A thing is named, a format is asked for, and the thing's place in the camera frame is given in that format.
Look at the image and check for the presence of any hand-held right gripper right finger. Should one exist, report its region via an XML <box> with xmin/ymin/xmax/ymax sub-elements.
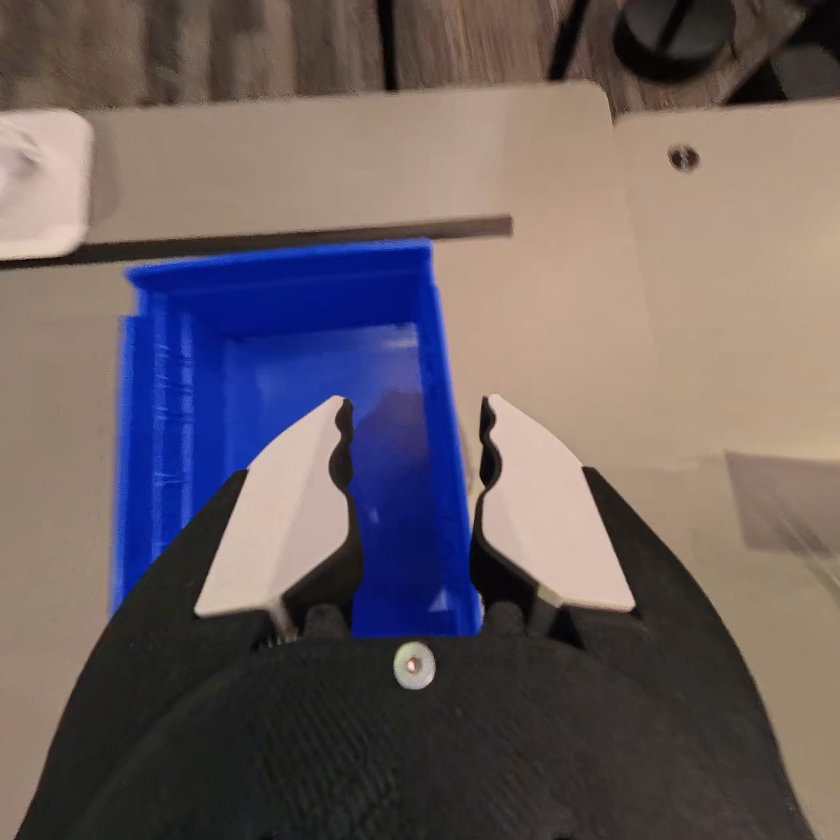
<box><xmin>469</xmin><ymin>394</ymin><xmax>637</xmax><ymax>621</ymax></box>

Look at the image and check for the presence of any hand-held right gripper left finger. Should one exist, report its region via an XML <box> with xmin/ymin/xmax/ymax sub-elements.
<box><xmin>193</xmin><ymin>395</ymin><xmax>364</xmax><ymax>621</ymax></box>

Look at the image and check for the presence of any blue plastic storage bin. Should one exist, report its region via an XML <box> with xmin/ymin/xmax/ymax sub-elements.
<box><xmin>108</xmin><ymin>239</ymin><xmax>483</xmax><ymax>639</ymax></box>

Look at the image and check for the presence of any instruction sheet on stand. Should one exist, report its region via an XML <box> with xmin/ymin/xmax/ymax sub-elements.
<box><xmin>0</xmin><ymin>110</ymin><xmax>94</xmax><ymax>260</ymax></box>

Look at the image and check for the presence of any black chair base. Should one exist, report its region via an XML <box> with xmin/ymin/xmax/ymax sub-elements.
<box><xmin>613</xmin><ymin>0</ymin><xmax>737</xmax><ymax>83</ymax></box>

